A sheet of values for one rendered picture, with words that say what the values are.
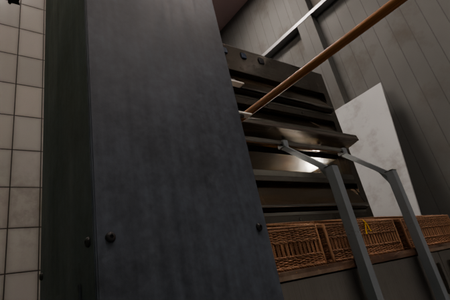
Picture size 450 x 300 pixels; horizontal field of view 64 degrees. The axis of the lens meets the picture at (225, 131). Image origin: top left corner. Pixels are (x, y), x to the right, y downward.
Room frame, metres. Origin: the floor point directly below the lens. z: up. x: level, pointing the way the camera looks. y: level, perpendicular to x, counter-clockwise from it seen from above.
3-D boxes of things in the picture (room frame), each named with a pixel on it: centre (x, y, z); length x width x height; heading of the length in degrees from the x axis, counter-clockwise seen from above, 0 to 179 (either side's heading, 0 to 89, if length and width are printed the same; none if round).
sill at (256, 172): (2.08, -0.16, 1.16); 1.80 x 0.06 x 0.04; 131
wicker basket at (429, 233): (2.27, -0.83, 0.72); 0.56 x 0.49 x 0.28; 130
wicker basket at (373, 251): (1.86, -0.35, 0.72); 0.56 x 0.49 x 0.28; 132
